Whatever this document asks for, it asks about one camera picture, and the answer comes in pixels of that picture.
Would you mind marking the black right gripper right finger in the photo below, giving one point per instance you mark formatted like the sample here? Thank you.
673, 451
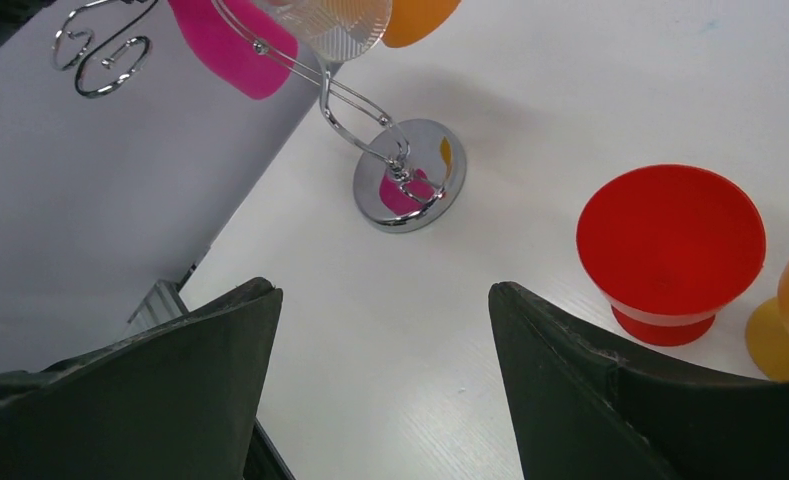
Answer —
586, 403

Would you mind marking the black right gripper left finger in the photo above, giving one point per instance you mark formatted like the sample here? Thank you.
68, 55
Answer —
178, 401

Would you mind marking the red wine glass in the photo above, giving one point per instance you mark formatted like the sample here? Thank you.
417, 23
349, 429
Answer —
669, 246

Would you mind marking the clear wine glass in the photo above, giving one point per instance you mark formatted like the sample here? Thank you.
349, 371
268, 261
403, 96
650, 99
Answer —
338, 31

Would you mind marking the chrome wine glass rack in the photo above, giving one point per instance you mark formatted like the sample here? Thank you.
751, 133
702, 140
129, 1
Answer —
410, 172

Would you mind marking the pink wine glass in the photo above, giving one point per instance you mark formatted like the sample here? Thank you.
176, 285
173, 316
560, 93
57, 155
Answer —
231, 55

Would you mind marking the orange wine glass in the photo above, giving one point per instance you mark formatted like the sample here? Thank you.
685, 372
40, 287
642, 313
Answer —
413, 20

